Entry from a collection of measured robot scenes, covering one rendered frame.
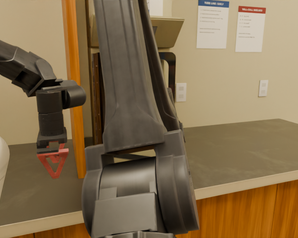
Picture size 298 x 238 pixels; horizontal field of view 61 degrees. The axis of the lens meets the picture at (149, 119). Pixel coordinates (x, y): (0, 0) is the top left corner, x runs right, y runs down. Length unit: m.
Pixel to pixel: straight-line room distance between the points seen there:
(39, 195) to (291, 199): 0.99
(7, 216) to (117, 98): 0.65
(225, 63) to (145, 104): 1.50
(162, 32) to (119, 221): 0.83
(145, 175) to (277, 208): 1.03
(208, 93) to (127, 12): 1.42
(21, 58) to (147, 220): 0.51
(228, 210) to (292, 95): 1.29
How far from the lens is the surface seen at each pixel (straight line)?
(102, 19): 0.30
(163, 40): 1.00
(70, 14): 0.90
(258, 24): 1.88
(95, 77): 0.97
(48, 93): 0.62
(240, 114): 1.86
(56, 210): 0.83
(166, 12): 1.07
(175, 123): 0.54
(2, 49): 0.65
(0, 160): 0.25
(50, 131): 0.64
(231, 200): 1.05
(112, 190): 0.24
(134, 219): 0.22
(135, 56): 0.27
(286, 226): 1.33
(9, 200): 0.93
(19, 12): 1.43
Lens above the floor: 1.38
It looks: 14 degrees down
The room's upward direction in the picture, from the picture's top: straight up
